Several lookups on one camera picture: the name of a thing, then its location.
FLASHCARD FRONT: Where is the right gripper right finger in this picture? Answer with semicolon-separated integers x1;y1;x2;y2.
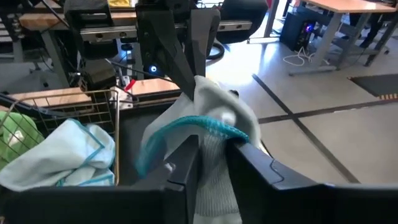
226;139;398;224

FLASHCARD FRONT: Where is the light blue microfiber towel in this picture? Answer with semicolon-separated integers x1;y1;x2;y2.
0;118;116;192
135;74;262;224

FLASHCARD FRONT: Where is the small red clip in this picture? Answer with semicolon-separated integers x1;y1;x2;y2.
123;78;137;93

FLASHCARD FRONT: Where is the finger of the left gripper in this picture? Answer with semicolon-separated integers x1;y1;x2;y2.
136;2;197;101
188;7;222;78

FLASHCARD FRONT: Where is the white cable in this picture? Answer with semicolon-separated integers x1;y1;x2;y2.
282;45;330;68

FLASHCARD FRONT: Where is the black computer tower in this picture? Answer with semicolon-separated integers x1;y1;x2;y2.
279;11;317;53

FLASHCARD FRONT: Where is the green microfiber towel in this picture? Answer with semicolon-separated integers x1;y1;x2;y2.
0;110;45;171

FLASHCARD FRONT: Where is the black wire basket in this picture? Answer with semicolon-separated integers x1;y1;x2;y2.
0;89;121;187

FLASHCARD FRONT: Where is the wooden shelf board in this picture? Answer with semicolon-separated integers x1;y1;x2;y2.
18;11;137;32

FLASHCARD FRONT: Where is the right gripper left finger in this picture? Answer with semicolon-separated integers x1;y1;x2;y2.
0;135;200;224

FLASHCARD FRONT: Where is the black floor mat striped edge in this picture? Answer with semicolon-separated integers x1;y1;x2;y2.
347;73;398;101

